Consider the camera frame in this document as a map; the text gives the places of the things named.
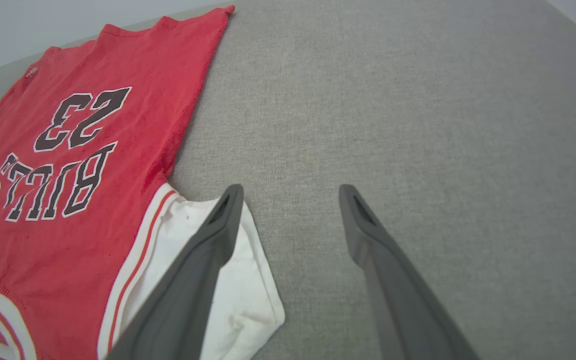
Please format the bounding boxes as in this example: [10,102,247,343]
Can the grey fabric sofa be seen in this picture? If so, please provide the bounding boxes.
[0,0,576,360]

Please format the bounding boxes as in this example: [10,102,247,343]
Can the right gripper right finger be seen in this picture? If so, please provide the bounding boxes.
[338,184,480,360]

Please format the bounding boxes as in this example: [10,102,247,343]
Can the red basketball jersey white trim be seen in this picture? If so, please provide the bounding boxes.
[0,5,287,360]

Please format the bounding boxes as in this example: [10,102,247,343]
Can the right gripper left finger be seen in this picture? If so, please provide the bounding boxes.
[104,183,245,360]

